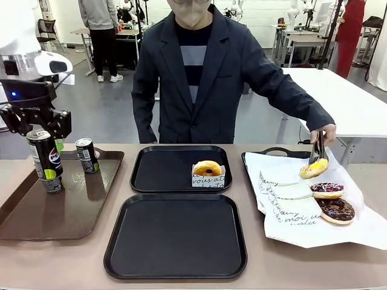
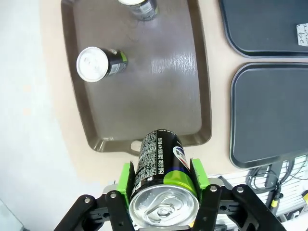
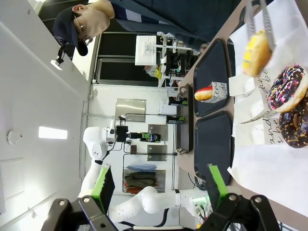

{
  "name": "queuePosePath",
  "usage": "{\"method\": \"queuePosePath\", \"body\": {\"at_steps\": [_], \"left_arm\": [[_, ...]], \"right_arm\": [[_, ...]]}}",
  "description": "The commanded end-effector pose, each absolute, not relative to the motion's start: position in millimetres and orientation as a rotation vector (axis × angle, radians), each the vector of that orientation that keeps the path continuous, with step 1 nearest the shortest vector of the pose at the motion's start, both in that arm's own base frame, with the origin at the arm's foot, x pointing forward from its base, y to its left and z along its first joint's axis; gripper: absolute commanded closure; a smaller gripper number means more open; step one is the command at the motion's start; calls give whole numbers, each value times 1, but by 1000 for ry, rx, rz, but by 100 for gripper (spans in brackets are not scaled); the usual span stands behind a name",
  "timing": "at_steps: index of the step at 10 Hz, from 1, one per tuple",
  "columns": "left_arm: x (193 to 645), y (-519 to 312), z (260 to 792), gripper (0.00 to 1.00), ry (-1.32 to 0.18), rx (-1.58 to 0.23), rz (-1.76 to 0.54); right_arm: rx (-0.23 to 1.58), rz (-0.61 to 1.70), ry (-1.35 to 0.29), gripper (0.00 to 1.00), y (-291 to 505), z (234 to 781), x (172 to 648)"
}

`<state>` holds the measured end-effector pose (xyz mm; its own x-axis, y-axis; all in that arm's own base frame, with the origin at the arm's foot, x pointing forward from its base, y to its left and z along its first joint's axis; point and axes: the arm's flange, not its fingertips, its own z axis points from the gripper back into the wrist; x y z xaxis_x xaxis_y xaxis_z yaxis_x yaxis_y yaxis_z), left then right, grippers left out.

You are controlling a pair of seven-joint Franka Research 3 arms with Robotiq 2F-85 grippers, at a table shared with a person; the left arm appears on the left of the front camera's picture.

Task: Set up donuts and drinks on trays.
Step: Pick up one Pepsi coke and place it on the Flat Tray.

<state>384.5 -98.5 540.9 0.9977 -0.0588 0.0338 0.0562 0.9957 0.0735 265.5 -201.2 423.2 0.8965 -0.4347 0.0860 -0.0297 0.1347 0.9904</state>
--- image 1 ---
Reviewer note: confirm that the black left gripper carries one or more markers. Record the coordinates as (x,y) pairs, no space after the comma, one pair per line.
(33,109)

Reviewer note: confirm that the tall black Pepsi can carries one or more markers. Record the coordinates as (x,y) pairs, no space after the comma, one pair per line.
(45,163)

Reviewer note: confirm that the black tongs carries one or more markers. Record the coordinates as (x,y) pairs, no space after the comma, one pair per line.
(317,148)

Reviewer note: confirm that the yellow frosted donut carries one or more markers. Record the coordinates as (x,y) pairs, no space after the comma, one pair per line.
(317,169)

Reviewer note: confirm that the person's left forearm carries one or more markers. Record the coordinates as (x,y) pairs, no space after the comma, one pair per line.
(308,102)

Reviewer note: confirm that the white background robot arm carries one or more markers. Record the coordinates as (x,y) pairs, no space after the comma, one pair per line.
(293,15)

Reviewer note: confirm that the person's right forearm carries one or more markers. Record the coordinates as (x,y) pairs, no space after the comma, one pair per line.
(146,130)

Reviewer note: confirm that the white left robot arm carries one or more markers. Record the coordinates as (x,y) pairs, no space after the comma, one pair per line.
(18,30)

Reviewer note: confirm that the person's left hand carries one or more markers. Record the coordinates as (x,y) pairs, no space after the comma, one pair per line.
(329,134)

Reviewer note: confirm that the short black Pepsi can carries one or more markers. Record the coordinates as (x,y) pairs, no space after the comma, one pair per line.
(86,157)

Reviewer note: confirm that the brown plastic tray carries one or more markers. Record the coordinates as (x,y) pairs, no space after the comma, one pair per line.
(75,205)

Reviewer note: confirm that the black mesh office chair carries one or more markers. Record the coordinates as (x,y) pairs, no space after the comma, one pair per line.
(46,30)

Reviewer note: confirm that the person in grey hoodie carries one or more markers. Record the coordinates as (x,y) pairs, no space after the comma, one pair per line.
(101,27)

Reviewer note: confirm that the wooden desk with white legs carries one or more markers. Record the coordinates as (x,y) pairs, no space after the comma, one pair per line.
(127,34)

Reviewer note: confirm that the black rectangular tray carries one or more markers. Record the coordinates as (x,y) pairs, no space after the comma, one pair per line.
(175,235)
(163,169)

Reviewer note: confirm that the plain glazed donut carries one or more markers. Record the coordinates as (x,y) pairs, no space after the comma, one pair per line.
(200,169)

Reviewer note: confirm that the white printed paper donut box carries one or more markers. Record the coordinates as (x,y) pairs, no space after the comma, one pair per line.
(208,181)

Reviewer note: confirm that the person's dark jacket torso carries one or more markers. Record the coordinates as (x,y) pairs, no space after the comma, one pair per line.
(217,90)

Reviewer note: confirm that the beige face mask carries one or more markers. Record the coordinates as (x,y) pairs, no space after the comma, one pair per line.
(192,16)

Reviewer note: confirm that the flat folded printed paper box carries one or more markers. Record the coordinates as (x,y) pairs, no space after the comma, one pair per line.
(281,179)
(296,211)
(290,192)

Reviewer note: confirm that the white paper tray liner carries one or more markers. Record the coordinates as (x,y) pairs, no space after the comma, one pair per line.
(284,166)

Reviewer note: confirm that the white lab workbench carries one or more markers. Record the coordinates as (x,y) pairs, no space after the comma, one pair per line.
(302,37)

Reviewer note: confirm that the purple frosted sprinkle donut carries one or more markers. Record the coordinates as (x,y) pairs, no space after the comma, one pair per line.
(328,191)

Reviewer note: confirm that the large white table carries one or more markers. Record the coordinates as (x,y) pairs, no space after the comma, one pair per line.
(347,99)

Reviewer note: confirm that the chocolate sprinkle donut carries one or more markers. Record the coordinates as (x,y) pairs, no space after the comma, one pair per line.
(344,214)

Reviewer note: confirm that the person in red apron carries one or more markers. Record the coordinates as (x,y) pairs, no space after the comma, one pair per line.
(349,36)

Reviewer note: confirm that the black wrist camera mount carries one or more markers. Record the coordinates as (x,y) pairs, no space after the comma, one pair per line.
(27,90)

